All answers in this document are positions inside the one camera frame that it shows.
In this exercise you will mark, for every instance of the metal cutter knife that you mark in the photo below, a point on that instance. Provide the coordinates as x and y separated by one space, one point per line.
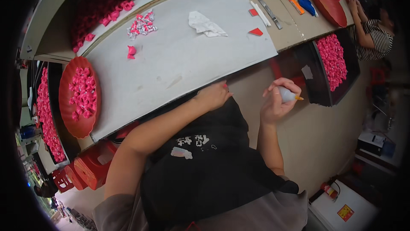
269 11

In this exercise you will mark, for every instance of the red scalloped plastic tray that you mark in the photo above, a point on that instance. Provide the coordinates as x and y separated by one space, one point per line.
330 10
69 112

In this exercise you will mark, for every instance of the orange utility knife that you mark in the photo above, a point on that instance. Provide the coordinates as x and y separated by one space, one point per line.
295 4

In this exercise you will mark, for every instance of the red fire extinguisher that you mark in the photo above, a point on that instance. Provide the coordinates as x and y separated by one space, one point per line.
330 191

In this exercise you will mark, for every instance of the blue cloth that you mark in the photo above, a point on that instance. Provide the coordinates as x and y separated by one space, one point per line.
307 5

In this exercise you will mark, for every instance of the white box with red label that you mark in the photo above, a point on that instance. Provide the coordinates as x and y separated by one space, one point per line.
346 210

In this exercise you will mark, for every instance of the white stick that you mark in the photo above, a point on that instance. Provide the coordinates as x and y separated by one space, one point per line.
260 13

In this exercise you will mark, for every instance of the crumpled white paper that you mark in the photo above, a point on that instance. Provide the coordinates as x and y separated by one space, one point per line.
205 25

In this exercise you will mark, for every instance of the stack of red plastic stools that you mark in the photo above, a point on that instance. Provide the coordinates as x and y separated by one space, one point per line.
86 168

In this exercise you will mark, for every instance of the red card piece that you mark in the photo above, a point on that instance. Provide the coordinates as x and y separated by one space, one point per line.
253 12
256 32

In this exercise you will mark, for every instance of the person's left hand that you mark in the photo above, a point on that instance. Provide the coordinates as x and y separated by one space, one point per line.
213 97

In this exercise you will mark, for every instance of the pile of pink white pieces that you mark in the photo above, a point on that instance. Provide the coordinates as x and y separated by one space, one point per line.
141 25

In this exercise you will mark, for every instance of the white table mat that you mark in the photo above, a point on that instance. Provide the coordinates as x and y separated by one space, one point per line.
179 61

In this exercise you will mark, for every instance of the person's body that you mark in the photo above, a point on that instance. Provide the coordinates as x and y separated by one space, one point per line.
205 179

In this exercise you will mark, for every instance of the red plastic stool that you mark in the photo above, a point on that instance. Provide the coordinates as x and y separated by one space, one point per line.
283 71

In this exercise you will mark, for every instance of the black crate of pink pieces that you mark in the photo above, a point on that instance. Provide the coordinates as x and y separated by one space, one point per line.
331 61
48 119

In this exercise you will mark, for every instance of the heap of pink folded pieces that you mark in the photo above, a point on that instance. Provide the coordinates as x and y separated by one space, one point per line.
96 10

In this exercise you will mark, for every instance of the person's left fingers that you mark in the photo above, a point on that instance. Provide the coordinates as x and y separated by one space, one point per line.
226 93

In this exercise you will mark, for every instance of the black and white device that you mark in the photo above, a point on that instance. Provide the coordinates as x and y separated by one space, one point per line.
371 143

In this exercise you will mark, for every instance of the white glue bottle orange tip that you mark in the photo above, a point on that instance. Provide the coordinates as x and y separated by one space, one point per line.
285 94

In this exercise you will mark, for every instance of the pink folded paper piece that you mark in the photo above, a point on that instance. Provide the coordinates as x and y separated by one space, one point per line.
131 52

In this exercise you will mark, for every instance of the person's right hand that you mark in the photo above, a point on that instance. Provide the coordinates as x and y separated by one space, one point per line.
272 111

